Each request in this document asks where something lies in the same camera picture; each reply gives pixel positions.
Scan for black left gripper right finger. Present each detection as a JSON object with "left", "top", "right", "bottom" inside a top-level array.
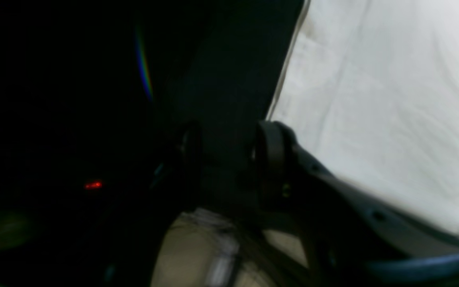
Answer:
[{"left": 255, "top": 121, "right": 459, "bottom": 287}]

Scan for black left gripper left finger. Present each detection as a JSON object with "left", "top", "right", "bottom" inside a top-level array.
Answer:
[{"left": 126, "top": 122, "right": 202, "bottom": 287}]

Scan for cream white T-shirt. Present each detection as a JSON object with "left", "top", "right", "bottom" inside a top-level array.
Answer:
[{"left": 269, "top": 0, "right": 459, "bottom": 237}]

